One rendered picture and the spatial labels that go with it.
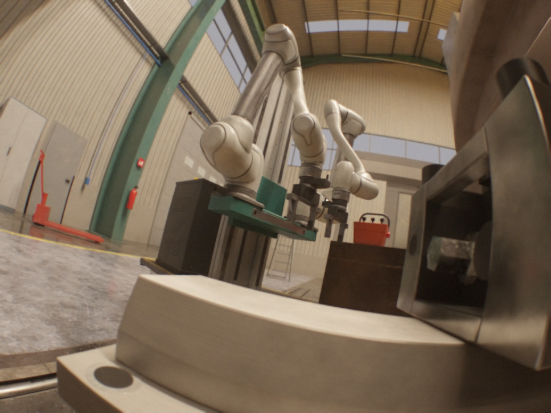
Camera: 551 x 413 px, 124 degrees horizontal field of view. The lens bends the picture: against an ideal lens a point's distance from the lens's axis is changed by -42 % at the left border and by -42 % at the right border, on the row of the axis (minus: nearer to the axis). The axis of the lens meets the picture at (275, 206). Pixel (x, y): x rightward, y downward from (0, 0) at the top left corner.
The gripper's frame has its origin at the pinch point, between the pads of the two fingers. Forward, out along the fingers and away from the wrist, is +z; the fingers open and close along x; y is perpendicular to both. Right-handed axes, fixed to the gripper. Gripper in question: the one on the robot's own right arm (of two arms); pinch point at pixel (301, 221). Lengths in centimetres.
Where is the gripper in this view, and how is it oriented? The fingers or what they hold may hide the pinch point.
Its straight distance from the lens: 98.6
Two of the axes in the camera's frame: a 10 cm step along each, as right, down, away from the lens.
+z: -2.0, 9.6, -2.1
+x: -6.4, -2.9, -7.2
